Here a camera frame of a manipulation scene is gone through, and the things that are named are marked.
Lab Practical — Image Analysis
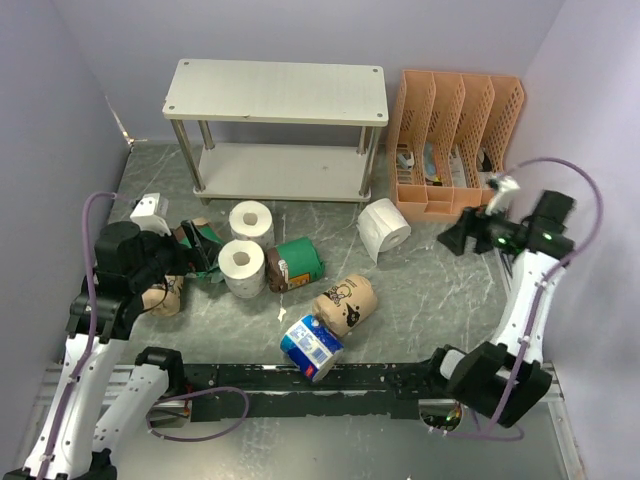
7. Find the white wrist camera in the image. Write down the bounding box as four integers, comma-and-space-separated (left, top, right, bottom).
484, 174, 520, 216
129, 193, 171, 236

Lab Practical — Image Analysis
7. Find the brown wrapped roll left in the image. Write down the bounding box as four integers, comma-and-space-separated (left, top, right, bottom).
142, 275, 184, 317

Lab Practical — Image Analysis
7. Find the aluminium frame rail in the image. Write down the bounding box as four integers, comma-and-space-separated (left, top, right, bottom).
35, 363, 564, 407

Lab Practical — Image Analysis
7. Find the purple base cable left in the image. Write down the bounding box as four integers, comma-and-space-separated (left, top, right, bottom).
146, 386, 250, 442

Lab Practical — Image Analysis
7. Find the blue wrapped paper roll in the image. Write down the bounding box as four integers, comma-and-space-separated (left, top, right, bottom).
280, 315, 344, 383

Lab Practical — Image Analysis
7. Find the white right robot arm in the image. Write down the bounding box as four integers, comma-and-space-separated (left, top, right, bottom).
424, 190, 574, 428

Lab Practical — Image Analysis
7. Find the white unwrapped loose-end roll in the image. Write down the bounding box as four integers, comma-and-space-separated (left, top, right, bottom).
357, 198, 411, 264

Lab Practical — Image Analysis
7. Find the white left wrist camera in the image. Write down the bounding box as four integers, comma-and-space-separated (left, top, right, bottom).
129, 193, 171, 236

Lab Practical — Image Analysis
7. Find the brown cartoon paper roll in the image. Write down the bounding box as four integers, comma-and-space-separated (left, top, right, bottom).
312, 274, 378, 337

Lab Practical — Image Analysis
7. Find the orange plastic file organizer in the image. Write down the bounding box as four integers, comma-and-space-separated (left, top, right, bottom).
386, 70, 525, 223

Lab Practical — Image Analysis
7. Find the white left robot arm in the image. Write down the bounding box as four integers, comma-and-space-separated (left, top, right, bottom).
5, 221, 222, 479

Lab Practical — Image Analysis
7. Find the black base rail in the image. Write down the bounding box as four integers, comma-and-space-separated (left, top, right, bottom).
179, 363, 445, 422

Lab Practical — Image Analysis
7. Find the green torn wrapped roll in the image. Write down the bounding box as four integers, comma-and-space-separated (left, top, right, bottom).
189, 217, 224, 283

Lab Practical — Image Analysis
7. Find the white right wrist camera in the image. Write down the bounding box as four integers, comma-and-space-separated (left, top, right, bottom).
484, 174, 520, 216

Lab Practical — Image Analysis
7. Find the white floral roll front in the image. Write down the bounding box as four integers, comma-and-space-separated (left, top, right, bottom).
218, 240, 266, 299

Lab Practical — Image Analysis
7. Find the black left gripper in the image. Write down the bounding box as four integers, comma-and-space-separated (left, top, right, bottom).
130, 217, 221, 290

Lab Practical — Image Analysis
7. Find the green paper roll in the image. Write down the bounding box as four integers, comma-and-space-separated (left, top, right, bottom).
266, 237, 325, 293

